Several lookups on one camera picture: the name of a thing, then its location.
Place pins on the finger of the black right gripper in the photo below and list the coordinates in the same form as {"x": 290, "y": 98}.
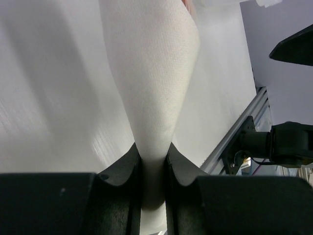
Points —
{"x": 296, "y": 49}

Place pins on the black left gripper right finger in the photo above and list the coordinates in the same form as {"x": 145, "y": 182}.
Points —
{"x": 202, "y": 204}

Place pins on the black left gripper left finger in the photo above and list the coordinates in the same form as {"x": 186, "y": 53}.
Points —
{"x": 105, "y": 203}

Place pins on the white paper napkin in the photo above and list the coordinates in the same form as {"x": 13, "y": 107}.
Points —
{"x": 152, "y": 47}

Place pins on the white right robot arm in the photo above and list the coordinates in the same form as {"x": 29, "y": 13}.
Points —
{"x": 289, "y": 144}

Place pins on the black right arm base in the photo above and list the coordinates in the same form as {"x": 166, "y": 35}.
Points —
{"x": 246, "y": 143}

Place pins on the aluminium front rail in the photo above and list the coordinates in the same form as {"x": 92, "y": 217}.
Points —
{"x": 259, "y": 110}

